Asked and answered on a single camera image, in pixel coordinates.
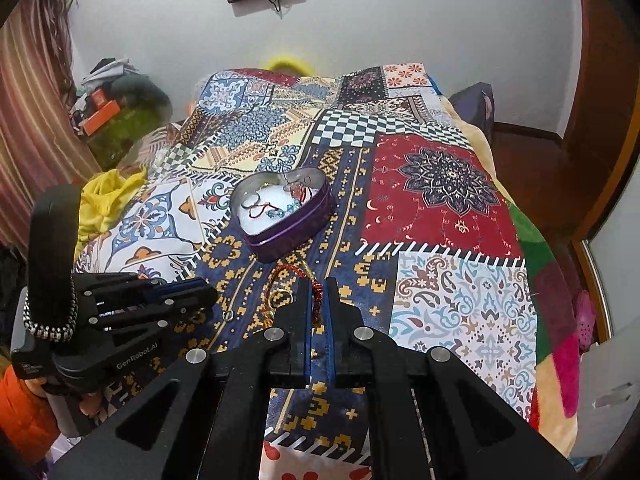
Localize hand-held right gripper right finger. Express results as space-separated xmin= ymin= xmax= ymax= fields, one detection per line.
xmin=322 ymin=276 xmax=581 ymax=480

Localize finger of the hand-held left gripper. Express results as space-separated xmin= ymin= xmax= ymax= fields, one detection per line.
xmin=74 ymin=271 xmax=219 ymax=311
xmin=85 ymin=301 xmax=217 ymax=335

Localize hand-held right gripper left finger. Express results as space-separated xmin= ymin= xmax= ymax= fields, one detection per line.
xmin=50 ymin=276 xmax=313 ymax=480

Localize red braided bracelet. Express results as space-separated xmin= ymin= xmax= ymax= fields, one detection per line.
xmin=267 ymin=264 xmax=323 ymax=326

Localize purple heart-shaped tin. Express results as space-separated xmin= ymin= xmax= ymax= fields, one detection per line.
xmin=232 ymin=169 xmax=337 ymax=263

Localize yellow cloth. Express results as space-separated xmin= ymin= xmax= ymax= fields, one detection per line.
xmin=75 ymin=167 xmax=148 ymax=261

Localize green bag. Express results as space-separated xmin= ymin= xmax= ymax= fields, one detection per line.
xmin=90 ymin=105 xmax=166 ymax=168

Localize orange box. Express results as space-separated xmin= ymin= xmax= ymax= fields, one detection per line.
xmin=80 ymin=100 xmax=121 ymax=136

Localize striped red curtain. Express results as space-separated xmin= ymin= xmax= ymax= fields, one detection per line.
xmin=0 ymin=0 xmax=101 ymax=246

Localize striped patterned cloth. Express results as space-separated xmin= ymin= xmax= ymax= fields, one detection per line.
xmin=135 ymin=124 xmax=183 ymax=171

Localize pile of clothes and boxes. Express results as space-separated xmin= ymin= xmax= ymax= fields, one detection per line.
xmin=82 ymin=57 xmax=173 ymax=121

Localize patchwork printed blanket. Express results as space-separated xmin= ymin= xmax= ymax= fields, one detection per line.
xmin=75 ymin=62 xmax=538 ymax=480

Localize colourful fleece blanket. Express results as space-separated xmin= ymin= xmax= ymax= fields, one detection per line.
xmin=440 ymin=95 xmax=583 ymax=456

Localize pink slipper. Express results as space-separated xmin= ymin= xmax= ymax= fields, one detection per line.
xmin=575 ymin=290 xmax=599 ymax=342

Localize dark backpack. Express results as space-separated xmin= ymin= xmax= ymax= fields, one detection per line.
xmin=447 ymin=82 xmax=496 ymax=133

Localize white suitcase with stickers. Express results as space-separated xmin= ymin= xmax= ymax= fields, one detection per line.
xmin=570 ymin=327 xmax=640 ymax=461

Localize white sliding wardrobe door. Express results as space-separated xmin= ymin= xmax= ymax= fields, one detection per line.
xmin=587 ymin=205 xmax=640 ymax=343

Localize yellow ring cushion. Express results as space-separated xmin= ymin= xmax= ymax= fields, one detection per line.
xmin=265 ymin=55 xmax=316 ymax=76

